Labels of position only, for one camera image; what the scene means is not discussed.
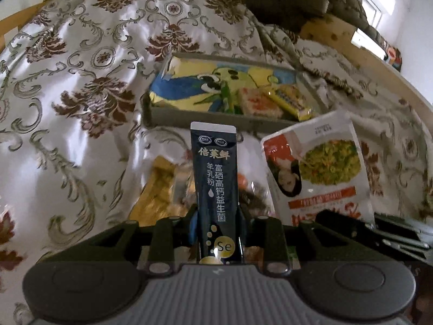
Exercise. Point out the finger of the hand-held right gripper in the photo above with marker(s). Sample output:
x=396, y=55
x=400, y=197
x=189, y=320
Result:
x=345, y=223
x=399, y=225

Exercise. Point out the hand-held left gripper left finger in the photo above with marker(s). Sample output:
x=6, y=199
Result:
x=193, y=221

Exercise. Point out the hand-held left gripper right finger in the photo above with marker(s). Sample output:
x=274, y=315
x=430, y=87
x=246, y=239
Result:
x=270, y=243

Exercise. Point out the gold snack packet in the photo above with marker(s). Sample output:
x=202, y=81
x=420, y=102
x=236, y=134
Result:
x=159, y=193

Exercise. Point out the navy stick packet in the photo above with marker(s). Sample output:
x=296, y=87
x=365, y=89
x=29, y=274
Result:
x=216, y=182

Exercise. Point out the white packet with food picture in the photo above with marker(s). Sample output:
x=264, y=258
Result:
x=324, y=162

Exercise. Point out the grey box with cartoon lining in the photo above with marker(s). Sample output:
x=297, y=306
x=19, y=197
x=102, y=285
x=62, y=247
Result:
x=189, y=88

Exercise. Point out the yellow snack packet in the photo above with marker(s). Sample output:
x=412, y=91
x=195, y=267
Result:
x=287, y=101

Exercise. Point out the floral printed bedspread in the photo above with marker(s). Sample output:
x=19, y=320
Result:
x=84, y=125

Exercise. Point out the white board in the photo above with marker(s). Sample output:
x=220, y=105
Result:
x=363, y=40

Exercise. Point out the dark quilted cushion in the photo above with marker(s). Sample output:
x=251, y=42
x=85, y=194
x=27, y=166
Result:
x=287, y=0

